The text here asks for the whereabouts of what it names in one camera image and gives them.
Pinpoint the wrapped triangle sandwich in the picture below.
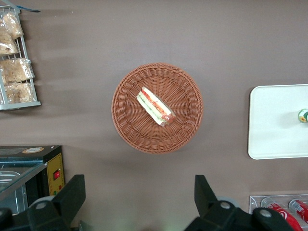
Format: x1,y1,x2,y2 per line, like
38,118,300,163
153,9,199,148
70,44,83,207
136,86,176,128

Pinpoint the bagged rice cracker snack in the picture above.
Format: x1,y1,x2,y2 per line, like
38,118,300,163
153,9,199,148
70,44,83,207
0,57,35,84
0,31,19,56
3,82,37,104
0,12,24,39

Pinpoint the blue flat strip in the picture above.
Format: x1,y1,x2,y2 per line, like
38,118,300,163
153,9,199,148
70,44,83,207
4,5,41,13

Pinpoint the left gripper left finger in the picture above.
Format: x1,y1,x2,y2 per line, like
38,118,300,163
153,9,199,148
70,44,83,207
0,174,86,231

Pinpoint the brown wicker basket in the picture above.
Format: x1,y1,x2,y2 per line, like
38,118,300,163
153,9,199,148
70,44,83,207
111,62,204,154

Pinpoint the clear acrylic bottle rack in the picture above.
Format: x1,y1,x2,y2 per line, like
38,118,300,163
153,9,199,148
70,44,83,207
248,194,308,231

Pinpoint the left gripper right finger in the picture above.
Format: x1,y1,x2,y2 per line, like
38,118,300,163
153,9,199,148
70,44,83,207
184,174,304,231

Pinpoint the black food warmer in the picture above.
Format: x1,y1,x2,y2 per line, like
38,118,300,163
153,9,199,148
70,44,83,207
0,144,66,215

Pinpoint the cream plastic tray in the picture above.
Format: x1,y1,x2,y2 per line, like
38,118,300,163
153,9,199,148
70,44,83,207
247,84,308,160

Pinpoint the tray of packaged snacks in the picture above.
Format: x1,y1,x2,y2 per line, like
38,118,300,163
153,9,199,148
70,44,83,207
0,6,42,112

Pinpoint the red cola bottle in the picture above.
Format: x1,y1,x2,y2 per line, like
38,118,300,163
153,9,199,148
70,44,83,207
260,197,304,231
288,198,308,223

